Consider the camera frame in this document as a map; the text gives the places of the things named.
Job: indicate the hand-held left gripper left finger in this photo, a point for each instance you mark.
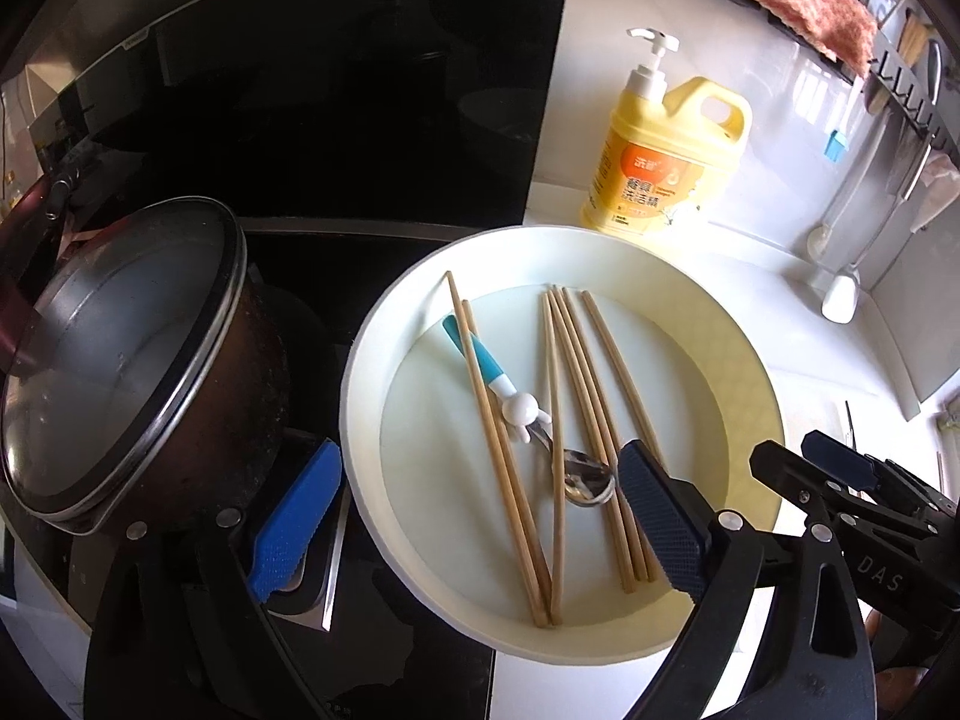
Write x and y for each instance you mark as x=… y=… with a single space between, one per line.
x=296 y=517

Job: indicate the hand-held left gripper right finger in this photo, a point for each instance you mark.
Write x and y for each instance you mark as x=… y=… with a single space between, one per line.
x=664 y=517

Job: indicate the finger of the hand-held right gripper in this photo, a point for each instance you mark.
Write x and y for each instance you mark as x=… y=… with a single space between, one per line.
x=787 y=476
x=844 y=461

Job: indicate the white round plastic basin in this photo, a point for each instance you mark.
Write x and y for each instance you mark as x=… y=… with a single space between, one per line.
x=705 y=390

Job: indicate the person's right hand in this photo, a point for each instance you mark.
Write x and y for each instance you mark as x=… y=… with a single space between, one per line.
x=896 y=690

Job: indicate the dark cooking pot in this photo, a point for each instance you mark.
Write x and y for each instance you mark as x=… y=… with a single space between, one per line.
x=240 y=390

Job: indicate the hanging metal spatula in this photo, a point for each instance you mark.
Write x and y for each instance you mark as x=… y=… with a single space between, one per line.
x=840 y=300

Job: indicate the hanging white dish brush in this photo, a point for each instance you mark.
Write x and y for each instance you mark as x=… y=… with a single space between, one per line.
x=819 y=240

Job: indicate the glass pot lid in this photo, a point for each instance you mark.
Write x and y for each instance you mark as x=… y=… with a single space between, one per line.
x=112 y=360

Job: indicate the hanging white cloth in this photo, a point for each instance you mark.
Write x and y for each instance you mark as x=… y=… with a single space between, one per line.
x=937 y=187

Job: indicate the blue silicone basting brush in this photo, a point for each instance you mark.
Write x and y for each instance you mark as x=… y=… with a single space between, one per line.
x=837 y=146

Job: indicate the yellow dish soap pump bottle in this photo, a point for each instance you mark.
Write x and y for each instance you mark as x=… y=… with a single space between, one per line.
x=660 y=165

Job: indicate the orange pink dish towel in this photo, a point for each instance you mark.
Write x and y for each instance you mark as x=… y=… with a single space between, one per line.
x=810 y=0

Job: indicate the black wall utensil rack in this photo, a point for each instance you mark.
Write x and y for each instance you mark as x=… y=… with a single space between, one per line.
x=907 y=90

